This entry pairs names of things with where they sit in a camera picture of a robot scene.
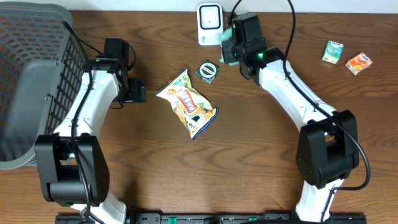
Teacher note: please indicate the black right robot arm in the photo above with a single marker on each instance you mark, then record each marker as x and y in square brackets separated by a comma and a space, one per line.
[327, 148]

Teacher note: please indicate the orange tissue pack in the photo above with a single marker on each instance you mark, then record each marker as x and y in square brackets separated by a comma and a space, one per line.
[358, 63]

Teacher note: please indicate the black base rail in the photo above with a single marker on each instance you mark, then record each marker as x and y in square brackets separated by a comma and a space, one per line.
[268, 218]

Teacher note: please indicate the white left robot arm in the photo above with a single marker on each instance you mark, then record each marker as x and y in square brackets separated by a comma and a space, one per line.
[72, 169]

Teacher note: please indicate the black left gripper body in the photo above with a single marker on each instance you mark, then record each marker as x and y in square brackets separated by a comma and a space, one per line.
[137, 91]

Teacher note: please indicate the white barcode scanner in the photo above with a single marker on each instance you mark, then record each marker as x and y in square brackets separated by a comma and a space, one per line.
[209, 23]

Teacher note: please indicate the green tissue pack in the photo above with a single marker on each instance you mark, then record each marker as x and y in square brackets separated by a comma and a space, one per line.
[333, 51]

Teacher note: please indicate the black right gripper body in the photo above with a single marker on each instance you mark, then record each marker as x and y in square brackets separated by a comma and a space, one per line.
[231, 50]

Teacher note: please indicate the grey plastic mesh basket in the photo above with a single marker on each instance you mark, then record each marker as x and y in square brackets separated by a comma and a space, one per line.
[40, 76]

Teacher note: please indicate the teal snack pouch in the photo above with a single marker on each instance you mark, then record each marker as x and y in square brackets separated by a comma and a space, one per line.
[225, 36]

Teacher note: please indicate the yellow snack bag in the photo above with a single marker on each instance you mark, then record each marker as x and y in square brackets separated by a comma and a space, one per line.
[192, 108]

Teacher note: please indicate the round green label snack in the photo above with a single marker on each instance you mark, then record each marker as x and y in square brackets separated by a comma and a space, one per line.
[208, 71]

